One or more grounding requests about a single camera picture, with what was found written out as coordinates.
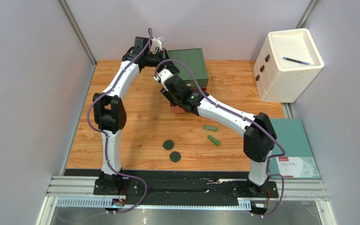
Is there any red drawer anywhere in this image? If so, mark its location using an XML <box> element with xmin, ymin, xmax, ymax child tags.
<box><xmin>170</xmin><ymin>105</ymin><xmax>185</xmax><ymax>114</ymax></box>

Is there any green top drawer box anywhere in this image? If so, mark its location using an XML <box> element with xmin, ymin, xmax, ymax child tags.
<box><xmin>167</xmin><ymin>48</ymin><xmax>209</xmax><ymax>89</ymax></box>

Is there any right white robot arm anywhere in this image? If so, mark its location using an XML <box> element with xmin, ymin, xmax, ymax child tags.
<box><xmin>155</xmin><ymin>73</ymin><xmax>277</xmax><ymax>186</ymax></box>

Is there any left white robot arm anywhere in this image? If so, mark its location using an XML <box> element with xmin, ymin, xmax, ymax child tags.
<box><xmin>91</xmin><ymin>37</ymin><xmax>168</xmax><ymax>187</ymax></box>

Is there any green lipstick upper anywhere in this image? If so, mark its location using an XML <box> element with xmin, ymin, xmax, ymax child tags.
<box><xmin>203</xmin><ymin>126</ymin><xmax>218</xmax><ymax>132</ymax></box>

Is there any green lipstick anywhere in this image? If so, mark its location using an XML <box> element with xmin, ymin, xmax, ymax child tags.
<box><xmin>207</xmin><ymin>135</ymin><xmax>220</xmax><ymax>146</ymax></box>
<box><xmin>203</xmin><ymin>126</ymin><xmax>218</xmax><ymax>132</ymax></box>

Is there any green round pad upper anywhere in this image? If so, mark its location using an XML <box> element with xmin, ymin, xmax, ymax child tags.
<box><xmin>163</xmin><ymin>140</ymin><xmax>174</xmax><ymax>150</ymax></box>

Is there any green round pad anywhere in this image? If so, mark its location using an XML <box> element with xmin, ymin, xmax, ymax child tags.
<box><xmin>163</xmin><ymin>140</ymin><xmax>174</xmax><ymax>150</ymax></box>
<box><xmin>169</xmin><ymin>151</ymin><xmax>181</xmax><ymax>163</ymax></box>

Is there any green round pad lower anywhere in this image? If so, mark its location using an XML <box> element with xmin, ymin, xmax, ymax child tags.
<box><xmin>169</xmin><ymin>151</ymin><xmax>181</xmax><ymax>163</ymax></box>

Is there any green lipstick lower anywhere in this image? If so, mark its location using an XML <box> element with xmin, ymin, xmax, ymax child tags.
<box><xmin>207</xmin><ymin>135</ymin><xmax>220</xmax><ymax>146</ymax></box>

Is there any white three-drawer cabinet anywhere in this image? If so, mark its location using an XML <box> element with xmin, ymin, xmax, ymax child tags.
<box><xmin>254</xmin><ymin>28</ymin><xmax>324</xmax><ymax>103</ymax></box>

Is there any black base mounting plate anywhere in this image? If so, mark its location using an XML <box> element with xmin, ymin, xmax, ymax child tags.
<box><xmin>93</xmin><ymin>170</ymin><xmax>279</xmax><ymax>206</ymax></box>

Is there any blue pen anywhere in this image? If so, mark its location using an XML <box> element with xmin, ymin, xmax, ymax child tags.
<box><xmin>283</xmin><ymin>57</ymin><xmax>310</xmax><ymax>66</ymax></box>

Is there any teal box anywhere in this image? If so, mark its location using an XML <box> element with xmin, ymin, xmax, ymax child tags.
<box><xmin>269</xmin><ymin>119</ymin><xmax>321</xmax><ymax>180</ymax></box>

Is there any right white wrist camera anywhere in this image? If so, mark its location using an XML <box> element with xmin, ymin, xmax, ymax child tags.
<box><xmin>154</xmin><ymin>68</ymin><xmax>173</xmax><ymax>84</ymax></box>

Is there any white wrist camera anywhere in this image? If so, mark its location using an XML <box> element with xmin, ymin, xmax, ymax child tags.
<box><xmin>154</xmin><ymin>68</ymin><xmax>173</xmax><ymax>84</ymax></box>
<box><xmin>150</xmin><ymin>37</ymin><xmax>166</xmax><ymax>52</ymax></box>

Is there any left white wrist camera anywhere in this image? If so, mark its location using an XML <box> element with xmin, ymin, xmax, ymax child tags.
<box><xmin>150</xmin><ymin>37</ymin><xmax>166</xmax><ymax>52</ymax></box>

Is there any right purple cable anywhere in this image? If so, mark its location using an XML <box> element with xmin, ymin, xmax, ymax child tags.
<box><xmin>154</xmin><ymin>59</ymin><xmax>286</xmax><ymax>218</ymax></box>

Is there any aluminium frame rail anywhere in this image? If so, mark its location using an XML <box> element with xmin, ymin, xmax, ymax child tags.
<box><xmin>37</xmin><ymin>176</ymin><xmax>337</xmax><ymax>225</ymax></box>

